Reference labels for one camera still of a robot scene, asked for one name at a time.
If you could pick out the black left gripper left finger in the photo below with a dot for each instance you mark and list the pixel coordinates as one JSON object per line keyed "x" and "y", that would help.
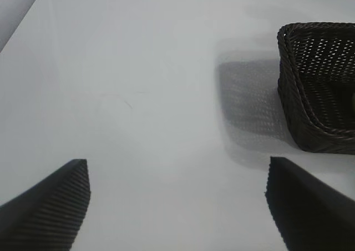
{"x": 47, "y": 206}

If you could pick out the dark brown woven basket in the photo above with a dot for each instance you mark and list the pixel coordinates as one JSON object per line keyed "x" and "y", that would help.
{"x": 305, "y": 134}

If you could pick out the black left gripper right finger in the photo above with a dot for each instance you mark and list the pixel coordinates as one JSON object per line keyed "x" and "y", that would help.
{"x": 313, "y": 215}

